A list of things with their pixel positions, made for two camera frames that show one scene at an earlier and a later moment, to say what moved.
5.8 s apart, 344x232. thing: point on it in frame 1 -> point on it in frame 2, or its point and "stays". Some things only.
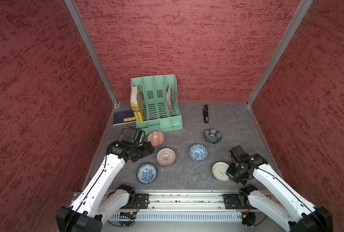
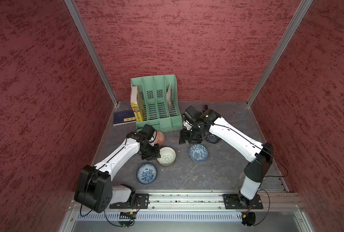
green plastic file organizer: (160, 103) stays
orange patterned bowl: (157, 138) stays
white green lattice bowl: (219, 171) -> (168, 157)
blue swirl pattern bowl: (198, 152) stays
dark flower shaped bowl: (212, 136) stays
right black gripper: (243, 180) -> (184, 135)
